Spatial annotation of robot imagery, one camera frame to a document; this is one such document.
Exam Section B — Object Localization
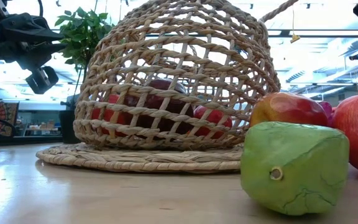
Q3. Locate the small red apple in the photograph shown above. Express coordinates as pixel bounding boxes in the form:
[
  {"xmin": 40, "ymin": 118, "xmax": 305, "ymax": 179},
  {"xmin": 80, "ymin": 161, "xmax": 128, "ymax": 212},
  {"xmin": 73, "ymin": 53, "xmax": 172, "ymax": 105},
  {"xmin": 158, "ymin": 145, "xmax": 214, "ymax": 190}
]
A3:
[{"xmin": 91, "ymin": 94, "xmax": 130, "ymax": 138}]

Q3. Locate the red yellow apple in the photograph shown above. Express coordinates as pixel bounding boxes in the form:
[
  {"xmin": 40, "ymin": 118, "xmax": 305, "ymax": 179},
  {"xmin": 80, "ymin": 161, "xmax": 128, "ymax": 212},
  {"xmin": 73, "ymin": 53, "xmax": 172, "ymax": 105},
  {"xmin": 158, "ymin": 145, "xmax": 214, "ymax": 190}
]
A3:
[{"xmin": 249, "ymin": 91, "xmax": 329, "ymax": 128}]

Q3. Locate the dark maroon apple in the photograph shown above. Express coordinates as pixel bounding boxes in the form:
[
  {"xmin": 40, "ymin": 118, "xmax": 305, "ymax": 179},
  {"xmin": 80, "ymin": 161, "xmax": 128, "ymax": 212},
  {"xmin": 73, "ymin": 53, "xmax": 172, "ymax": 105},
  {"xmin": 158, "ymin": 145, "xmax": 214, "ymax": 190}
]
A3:
[{"xmin": 124, "ymin": 78, "xmax": 195, "ymax": 138}]

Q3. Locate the green cucumber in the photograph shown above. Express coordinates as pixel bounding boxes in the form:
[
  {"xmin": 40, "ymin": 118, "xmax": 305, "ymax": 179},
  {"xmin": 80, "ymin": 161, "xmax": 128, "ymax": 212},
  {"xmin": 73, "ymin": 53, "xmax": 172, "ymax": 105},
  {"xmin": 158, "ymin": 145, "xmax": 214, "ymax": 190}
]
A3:
[{"xmin": 240, "ymin": 121, "xmax": 351, "ymax": 217}]

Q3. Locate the green plant in black pot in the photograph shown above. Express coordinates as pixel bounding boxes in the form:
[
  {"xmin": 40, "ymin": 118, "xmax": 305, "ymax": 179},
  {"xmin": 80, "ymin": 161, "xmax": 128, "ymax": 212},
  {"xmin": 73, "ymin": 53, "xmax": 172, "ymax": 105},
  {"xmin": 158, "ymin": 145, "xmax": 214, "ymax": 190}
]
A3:
[{"xmin": 54, "ymin": 6, "xmax": 116, "ymax": 144}]

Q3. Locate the colourful patterned picture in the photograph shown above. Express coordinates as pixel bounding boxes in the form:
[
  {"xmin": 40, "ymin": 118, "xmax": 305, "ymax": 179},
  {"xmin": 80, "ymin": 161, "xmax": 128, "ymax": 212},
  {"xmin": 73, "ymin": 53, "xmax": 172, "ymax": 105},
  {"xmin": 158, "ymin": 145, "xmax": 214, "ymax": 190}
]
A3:
[{"xmin": 0, "ymin": 101, "xmax": 21, "ymax": 138}]

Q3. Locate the shelf with small items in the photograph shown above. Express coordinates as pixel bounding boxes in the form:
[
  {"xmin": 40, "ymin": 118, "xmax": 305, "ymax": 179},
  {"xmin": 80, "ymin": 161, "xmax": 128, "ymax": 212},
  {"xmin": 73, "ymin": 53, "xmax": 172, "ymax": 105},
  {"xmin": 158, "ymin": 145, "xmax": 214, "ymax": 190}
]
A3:
[{"xmin": 19, "ymin": 119, "xmax": 62, "ymax": 138}]

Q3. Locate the purple grape bunch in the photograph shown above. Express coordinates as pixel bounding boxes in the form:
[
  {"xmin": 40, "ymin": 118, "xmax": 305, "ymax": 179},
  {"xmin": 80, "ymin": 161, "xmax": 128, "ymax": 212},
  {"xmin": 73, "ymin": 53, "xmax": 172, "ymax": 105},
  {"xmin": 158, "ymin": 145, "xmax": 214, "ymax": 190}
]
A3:
[{"xmin": 318, "ymin": 100, "xmax": 335, "ymax": 121}]

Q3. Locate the woven seagrass basket with handles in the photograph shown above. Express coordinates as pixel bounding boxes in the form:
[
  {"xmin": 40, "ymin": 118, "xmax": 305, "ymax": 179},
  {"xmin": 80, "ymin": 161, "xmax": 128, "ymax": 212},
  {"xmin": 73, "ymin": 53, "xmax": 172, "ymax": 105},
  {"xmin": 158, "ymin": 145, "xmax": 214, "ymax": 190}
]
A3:
[{"xmin": 35, "ymin": 0, "xmax": 300, "ymax": 174}]

